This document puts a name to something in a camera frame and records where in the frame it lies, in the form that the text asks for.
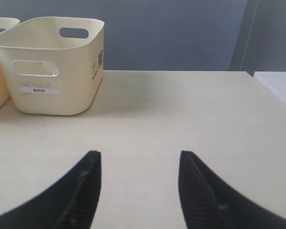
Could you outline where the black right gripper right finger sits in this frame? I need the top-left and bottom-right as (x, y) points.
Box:
(178, 151), (286, 229)

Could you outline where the right cream plastic bin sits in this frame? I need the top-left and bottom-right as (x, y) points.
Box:
(0, 16), (105, 116)

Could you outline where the white side table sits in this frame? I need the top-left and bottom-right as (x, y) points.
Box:
(253, 72), (286, 107)

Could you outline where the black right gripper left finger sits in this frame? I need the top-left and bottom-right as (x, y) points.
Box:
(0, 151), (102, 229)

